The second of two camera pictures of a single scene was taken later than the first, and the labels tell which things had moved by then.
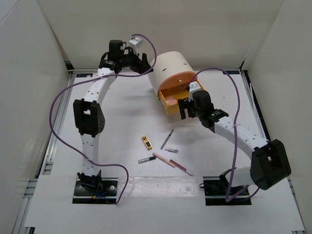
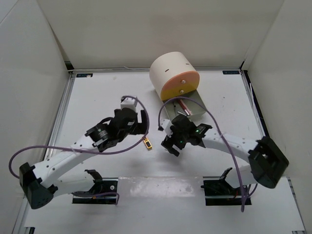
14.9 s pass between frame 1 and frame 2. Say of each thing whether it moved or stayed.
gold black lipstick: stayed
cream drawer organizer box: stayed
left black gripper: moved
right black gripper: moved
